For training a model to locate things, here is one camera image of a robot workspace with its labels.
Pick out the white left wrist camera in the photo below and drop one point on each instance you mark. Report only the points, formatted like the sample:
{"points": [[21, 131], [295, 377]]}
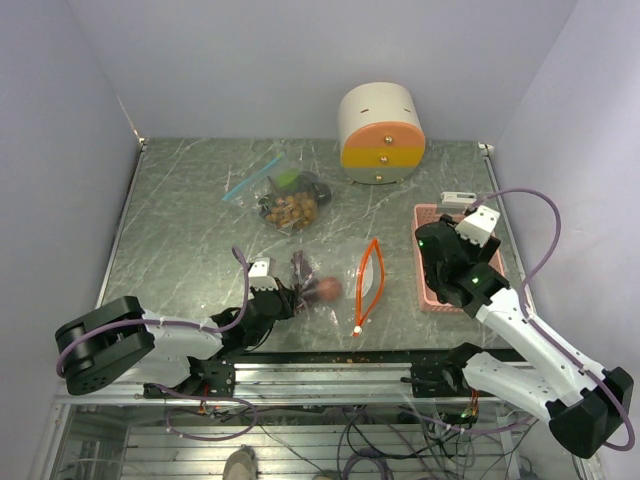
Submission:
{"points": [[261, 276]]}

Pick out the fake dark blue grape bunch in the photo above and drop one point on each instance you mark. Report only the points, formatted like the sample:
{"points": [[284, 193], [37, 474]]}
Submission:
{"points": [[304, 282]]}

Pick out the aluminium rail frame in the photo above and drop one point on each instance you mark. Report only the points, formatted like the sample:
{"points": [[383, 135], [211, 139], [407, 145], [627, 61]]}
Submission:
{"points": [[364, 415]]}

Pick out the orange zip top bag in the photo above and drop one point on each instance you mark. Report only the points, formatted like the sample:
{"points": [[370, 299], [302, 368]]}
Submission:
{"points": [[359, 265]]}

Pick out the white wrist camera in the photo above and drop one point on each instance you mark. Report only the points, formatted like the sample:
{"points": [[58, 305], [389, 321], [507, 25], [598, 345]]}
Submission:
{"points": [[478, 227], [261, 276]]}

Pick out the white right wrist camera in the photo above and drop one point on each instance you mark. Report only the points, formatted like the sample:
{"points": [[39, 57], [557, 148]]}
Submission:
{"points": [[478, 227]]}

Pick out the round mini drawer cabinet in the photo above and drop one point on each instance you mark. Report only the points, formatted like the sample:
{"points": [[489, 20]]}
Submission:
{"points": [[381, 138]]}

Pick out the blue zip top bag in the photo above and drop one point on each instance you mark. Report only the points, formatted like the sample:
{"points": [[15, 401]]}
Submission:
{"points": [[283, 195]]}

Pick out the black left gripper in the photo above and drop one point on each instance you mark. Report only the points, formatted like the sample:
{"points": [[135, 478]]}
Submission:
{"points": [[287, 297]]}

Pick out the fake green vegetable piece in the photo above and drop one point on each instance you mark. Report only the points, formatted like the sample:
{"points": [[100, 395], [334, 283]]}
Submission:
{"points": [[287, 180]]}

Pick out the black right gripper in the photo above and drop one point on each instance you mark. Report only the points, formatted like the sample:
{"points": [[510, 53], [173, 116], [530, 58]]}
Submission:
{"points": [[480, 254]]}

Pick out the fake brown round fruit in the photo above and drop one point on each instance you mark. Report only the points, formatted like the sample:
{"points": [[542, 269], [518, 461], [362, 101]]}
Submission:
{"points": [[329, 289]]}

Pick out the small white plastic clip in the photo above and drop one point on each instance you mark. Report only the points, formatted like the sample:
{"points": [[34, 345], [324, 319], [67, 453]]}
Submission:
{"points": [[457, 199]]}

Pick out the fake brown longan bunch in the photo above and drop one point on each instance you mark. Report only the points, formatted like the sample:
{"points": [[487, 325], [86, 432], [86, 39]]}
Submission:
{"points": [[296, 211]]}

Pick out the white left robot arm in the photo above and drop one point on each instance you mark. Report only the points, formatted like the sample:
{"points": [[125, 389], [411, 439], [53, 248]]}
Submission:
{"points": [[123, 343]]}

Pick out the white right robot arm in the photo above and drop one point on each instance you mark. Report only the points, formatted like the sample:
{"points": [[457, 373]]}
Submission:
{"points": [[582, 403]]}

